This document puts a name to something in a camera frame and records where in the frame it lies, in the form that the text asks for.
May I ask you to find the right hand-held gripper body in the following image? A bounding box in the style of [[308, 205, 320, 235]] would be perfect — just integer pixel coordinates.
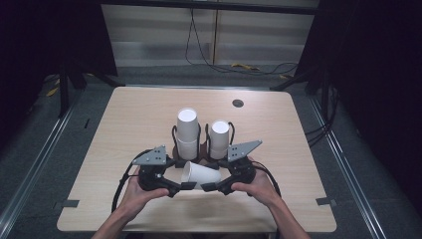
[[216, 138, 264, 196]]

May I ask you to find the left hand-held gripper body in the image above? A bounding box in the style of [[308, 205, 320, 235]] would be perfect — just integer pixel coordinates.
[[131, 144, 182, 199]]

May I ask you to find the white paper cup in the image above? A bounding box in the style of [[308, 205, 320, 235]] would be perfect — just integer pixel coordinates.
[[176, 107, 200, 143], [180, 160, 223, 191], [209, 119, 231, 152], [210, 146, 230, 161], [176, 136, 199, 161]]

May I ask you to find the dark brown double cup holder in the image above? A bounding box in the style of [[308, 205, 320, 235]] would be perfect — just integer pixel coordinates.
[[171, 121, 236, 167]]

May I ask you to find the person's left hand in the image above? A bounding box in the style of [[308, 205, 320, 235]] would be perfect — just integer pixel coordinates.
[[119, 166, 170, 222]]

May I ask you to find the person's right hand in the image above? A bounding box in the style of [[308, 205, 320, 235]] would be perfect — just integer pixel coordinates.
[[230, 157, 284, 209]]

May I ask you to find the black tape piece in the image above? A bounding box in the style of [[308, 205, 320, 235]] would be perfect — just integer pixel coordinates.
[[54, 199, 81, 209], [315, 196, 337, 207]]

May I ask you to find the black metal stand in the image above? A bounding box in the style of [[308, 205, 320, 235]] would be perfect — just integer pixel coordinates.
[[269, 68, 319, 93], [57, 63, 126, 120]]

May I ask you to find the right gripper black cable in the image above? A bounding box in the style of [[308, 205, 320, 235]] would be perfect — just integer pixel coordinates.
[[253, 160, 283, 199]]

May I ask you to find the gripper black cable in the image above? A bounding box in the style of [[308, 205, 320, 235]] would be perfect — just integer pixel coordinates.
[[110, 148, 154, 214], [253, 160, 283, 199]]

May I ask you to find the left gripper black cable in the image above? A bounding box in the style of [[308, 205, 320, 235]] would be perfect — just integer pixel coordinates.
[[110, 148, 154, 214]]

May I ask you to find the black floor cable bundle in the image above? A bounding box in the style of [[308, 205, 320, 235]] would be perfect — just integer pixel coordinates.
[[304, 84, 340, 147]]

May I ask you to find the metal floor rail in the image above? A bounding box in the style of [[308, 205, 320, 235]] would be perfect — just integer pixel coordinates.
[[309, 96, 388, 239], [0, 99, 84, 232]]

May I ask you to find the black hanging wall cable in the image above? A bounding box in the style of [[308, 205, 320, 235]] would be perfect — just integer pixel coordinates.
[[184, 7, 300, 77]]

